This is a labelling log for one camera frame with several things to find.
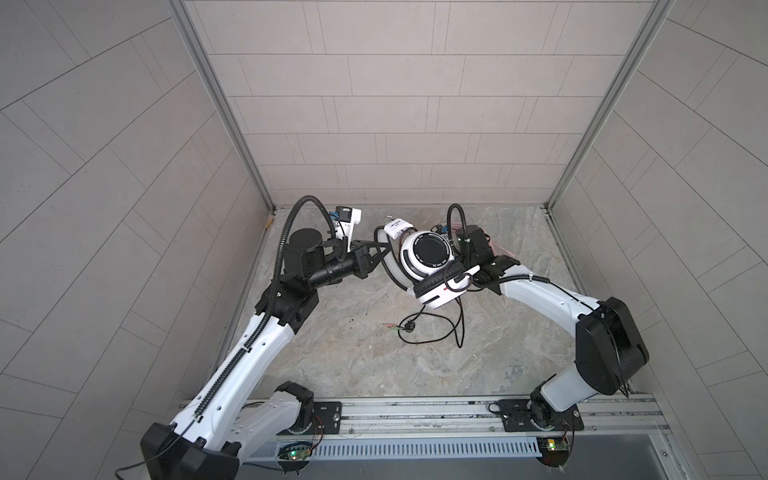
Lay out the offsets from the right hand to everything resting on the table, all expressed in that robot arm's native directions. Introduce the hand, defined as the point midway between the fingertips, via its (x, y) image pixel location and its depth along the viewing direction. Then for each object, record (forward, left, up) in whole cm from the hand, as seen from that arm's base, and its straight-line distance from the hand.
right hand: (417, 270), depth 81 cm
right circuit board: (-40, -28, -18) cm, 52 cm away
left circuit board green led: (-37, +30, -12) cm, 49 cm away
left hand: (-7, +6, +19) cm, 21 cm away
